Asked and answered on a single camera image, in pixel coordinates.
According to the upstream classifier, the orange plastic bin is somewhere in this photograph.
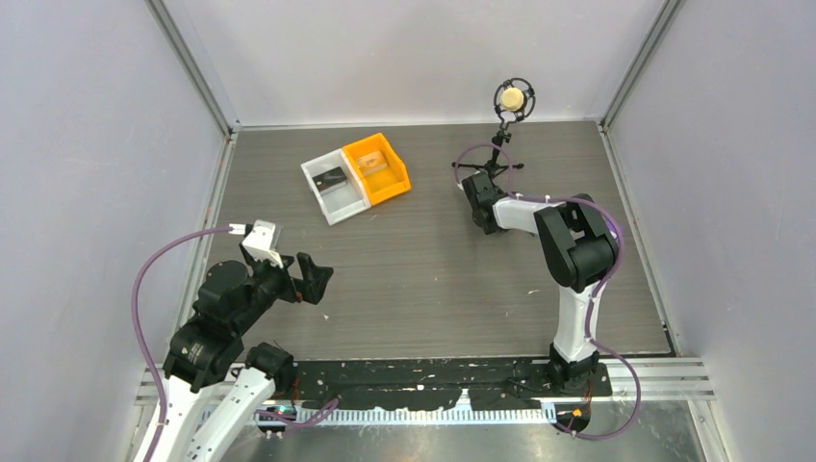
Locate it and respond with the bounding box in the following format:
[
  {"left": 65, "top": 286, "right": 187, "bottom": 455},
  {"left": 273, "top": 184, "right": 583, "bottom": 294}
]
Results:
[{"left": 343, "top": 133, "right": 412, "bottom": 206}]

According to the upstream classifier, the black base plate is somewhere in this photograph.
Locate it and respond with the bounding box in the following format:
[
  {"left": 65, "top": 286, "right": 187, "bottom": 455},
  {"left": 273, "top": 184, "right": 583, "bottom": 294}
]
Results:
[{"left": 272, "top": 357, "right": 612, "bottom": 411}]

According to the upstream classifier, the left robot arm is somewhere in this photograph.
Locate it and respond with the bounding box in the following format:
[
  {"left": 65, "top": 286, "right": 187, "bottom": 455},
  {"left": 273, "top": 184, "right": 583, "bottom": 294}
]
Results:
[{"left": 136, "top": 250, "right": 334, "bottom": 461}]

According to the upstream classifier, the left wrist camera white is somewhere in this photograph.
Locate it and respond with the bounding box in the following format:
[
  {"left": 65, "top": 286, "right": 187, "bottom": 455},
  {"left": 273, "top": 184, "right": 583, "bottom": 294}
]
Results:
[{"left": 241, "top": 219, "right": 283, "bottom": 269}]

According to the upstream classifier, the black tripod mic stand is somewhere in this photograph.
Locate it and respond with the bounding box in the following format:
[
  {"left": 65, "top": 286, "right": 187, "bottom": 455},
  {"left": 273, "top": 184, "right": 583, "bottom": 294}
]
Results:
[{"left": 451, "top": 122, "right": 525, "bottom": 191}]

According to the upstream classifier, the card in orange bin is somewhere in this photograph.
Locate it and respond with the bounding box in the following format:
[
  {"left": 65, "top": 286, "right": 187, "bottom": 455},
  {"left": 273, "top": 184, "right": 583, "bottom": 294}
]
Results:
[{"left": 356, "top": 150, "right": 389, "bottom": 176}]

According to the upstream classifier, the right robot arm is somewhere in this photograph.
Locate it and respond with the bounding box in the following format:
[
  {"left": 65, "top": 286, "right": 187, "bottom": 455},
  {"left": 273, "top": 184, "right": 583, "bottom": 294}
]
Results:
[{"left": 459, "top": 172, "right": 620, "bottom": 396}]

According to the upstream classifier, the white plastic bin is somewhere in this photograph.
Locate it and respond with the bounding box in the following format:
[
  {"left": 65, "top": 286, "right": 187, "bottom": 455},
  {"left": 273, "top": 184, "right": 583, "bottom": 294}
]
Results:
[{"left": 300, "top": 148, "right": 371, "bottom": 225}]

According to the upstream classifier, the black card in white bin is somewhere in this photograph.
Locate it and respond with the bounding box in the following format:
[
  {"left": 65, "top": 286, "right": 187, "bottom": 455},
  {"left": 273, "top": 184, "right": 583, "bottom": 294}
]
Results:
[{"left": 313, "top": 167, "right": 348, "bottom": 194}]

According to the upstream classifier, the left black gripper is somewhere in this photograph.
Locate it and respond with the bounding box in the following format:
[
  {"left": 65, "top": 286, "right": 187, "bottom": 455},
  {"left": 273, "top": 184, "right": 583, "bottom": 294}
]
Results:
[{"left": 234, "top": 249, "right": 333, "bottom": 332}]

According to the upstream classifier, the microphone with shock mount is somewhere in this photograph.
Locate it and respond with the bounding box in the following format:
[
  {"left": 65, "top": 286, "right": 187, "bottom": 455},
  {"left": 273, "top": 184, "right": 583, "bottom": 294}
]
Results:
[{"left": 494, "top": 77, "right": 536, "bottom": 125}]

